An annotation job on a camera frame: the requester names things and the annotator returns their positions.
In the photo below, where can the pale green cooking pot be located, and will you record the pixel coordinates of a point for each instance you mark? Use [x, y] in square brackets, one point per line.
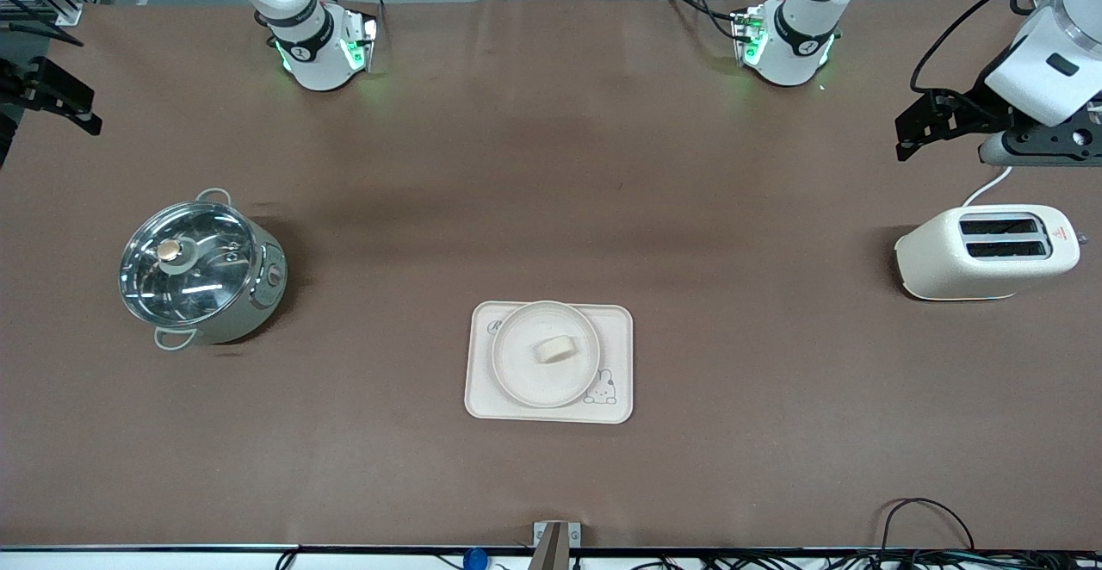
[258, 303]

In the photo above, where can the base connector panel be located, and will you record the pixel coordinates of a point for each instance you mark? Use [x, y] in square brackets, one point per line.
[747, 36]
[360, 40]

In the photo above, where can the round cream plate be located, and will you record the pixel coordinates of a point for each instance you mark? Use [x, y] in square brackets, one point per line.
[525, 372]

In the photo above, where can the white two-slot toaster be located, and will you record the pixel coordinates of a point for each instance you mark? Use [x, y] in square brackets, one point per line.
[938, 264]

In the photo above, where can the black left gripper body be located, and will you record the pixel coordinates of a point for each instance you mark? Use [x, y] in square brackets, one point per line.
[971, 107]

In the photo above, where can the cream tray with rabbit print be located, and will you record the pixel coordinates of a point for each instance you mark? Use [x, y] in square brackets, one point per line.
[482, 398]

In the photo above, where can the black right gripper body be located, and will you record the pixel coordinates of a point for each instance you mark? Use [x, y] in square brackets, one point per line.
[19, 90]

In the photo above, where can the glass pot lid with knob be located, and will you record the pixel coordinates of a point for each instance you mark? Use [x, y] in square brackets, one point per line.
[189, 264]

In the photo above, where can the left base connector panel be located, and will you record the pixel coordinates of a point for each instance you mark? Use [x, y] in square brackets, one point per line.
[747, 36]

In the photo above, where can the small blue round object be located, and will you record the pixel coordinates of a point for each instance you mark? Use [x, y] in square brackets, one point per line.
[474, 560]

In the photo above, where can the small white bun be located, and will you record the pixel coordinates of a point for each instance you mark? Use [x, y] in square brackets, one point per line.
[554, 350]

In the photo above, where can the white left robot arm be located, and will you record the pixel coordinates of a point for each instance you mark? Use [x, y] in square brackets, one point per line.
[801, 36]

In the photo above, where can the right base connector panel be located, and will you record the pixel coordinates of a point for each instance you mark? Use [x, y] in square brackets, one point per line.
[360, 40]

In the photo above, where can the brown table cover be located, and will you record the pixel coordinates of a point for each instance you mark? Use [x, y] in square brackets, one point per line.
[689, 467]

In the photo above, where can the grey table edge bracket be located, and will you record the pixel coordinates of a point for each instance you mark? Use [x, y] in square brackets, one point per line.
[555, 544]

